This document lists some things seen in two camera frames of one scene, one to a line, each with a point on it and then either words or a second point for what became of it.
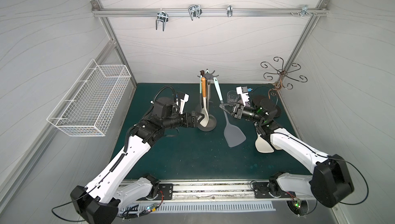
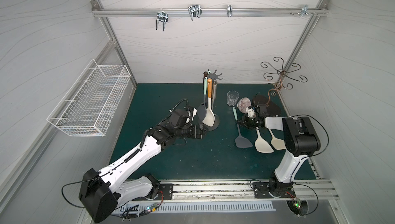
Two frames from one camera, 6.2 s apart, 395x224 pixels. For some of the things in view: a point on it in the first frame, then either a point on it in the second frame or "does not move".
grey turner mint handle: x=233 y=136 → x=240 y=142
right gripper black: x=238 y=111 → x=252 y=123
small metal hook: x=229 y=10 does not move
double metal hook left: x=162 y=16 does not move
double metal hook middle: x=195 y=11 does not move
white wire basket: x=89 y=108 does not move
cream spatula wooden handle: x=262 y=145 does not move
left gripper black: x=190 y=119 → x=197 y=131
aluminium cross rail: x=212 y=12 does not move
